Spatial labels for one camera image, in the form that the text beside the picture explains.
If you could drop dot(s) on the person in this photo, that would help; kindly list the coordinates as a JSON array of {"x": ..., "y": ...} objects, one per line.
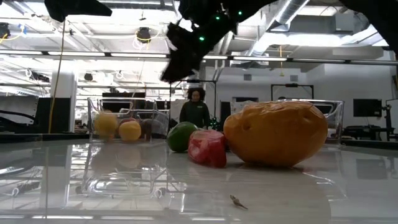
[{"x": 195, "y": 110}]

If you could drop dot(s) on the clear plastic fruit bin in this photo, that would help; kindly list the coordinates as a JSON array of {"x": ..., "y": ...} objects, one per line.
[{"x": 93, "y": 105}]

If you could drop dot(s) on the black round ceiling device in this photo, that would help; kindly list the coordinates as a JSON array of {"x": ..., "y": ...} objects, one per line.
[{"x": 143, "y": 35}]

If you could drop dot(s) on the small brown stem scrap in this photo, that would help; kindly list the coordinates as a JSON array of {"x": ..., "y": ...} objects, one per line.
[{"x": 237, "y": 202}]

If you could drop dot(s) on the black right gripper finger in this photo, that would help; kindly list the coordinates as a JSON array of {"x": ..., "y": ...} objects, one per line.
[
  {"x": 189, "y": 70},
  {"x": 178, "y": 53}
]

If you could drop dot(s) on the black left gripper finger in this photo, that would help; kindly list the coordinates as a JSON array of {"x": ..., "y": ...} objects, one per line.
[{"x": 93, "y": 8}]

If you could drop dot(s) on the green lime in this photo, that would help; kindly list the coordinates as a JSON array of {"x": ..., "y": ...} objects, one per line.
[{"x": 180, "y": 137}]

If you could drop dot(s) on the clear plastic vegetable bin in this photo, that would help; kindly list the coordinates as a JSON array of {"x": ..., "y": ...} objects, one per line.
[{"x": 337, "y": 124}]

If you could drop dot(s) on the yellow lemon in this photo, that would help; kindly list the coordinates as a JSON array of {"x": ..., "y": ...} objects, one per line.
[{"x": 105, "y": 124}]

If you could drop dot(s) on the large brown potato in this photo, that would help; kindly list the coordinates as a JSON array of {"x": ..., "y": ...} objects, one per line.
[{"x": 275, "y": 133}]

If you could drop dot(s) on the silver ventilation duct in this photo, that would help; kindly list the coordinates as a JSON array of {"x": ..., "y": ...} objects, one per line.
[{"x": 281, "y": 15}]

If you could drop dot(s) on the orange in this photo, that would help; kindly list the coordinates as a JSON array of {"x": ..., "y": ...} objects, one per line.
[{"x": 130, "y": 130}]

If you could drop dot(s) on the red bell pepper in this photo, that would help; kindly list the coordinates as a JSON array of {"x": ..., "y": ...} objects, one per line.
[{"x": 206, "y": 147}]

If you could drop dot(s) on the black metal stand frame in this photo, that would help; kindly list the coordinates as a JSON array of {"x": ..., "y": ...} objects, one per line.
[{"x": 292, "y": 85}]

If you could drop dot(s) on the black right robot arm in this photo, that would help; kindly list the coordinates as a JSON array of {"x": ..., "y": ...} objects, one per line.
[{"x": 382, "y": 18}]

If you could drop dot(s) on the black monitor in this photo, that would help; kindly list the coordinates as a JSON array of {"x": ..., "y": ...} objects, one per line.
[{"x": 367, "y": 107}]

